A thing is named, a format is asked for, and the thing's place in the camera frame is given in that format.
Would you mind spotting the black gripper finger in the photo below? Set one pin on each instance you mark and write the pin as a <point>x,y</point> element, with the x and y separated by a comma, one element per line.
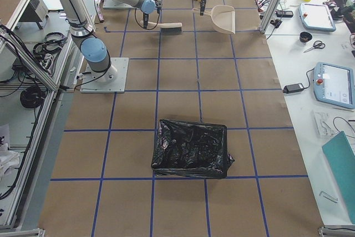
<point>200,8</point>
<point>203,5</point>

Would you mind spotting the white plastic dustpan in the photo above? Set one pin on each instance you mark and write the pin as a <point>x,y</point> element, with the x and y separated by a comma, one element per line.
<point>223,18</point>

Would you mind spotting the white hand brush black bristles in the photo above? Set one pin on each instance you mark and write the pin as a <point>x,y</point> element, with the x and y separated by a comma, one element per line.
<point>164,28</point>

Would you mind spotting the black trash bag bin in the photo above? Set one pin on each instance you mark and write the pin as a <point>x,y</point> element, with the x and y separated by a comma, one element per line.
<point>191,149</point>

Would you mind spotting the black phone on table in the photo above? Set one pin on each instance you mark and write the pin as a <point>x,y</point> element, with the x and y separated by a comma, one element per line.
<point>284,14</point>

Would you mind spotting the far blue teach pendant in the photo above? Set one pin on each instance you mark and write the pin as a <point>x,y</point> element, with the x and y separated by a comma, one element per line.
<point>316,17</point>

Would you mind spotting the blue teach pendant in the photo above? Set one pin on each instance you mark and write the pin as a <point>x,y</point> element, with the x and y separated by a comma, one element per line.
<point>334,84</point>
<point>316,17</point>

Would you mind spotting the grey control box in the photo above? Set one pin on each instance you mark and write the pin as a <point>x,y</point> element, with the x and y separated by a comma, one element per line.
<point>36,12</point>

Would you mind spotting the black power adapter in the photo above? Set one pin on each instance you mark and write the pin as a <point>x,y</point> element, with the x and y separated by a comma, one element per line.
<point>293,88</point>

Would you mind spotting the near blue teach pendant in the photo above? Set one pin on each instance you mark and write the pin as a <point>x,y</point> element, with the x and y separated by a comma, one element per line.
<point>334,84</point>

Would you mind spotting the teal folder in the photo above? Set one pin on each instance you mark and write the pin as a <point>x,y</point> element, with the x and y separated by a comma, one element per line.
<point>340,157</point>

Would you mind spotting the metal allen key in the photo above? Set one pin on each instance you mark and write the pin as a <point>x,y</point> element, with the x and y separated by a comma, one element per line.
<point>328,196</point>

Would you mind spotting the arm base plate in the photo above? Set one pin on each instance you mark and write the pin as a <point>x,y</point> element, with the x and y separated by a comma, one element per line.
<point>113,81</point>
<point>115,4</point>

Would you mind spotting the aluminium frame post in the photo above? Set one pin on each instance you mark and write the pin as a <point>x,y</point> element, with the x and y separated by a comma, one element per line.
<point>273,1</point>

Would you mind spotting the black handled scissors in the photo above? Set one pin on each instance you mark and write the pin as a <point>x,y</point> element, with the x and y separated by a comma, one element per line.
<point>318,44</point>

